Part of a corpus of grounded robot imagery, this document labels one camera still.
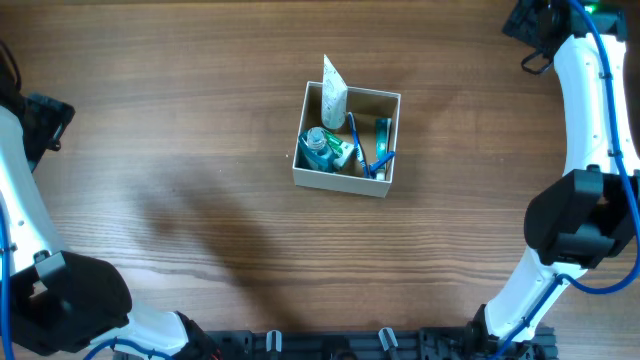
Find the green white soap packet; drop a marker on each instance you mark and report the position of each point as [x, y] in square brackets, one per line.
[342, 150]

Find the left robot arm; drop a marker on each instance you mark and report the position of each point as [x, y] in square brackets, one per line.
[52, 299]

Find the white leaf-print lotion tube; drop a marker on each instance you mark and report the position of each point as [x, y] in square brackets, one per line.
[333, 98]

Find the blue white toothbrush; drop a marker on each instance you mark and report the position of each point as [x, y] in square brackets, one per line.
[360, 156]

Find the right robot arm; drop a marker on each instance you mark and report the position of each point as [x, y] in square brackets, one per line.
[592, 212]

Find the teal mouthwash bottle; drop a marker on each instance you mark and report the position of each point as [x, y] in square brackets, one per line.
[316, 150]

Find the white square cardboard box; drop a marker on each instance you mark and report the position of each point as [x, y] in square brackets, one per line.
[367, 106]

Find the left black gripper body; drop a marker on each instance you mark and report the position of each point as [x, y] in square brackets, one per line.
[43, 120]

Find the red green toothpaste tube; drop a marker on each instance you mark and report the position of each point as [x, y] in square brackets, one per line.
[382, 129]

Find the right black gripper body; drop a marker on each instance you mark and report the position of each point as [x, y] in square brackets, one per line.
[523, 16]

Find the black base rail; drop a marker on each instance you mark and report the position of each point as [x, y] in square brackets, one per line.
[423, 344]

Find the blue disposable razor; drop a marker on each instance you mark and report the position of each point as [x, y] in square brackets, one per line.
[380, 165]

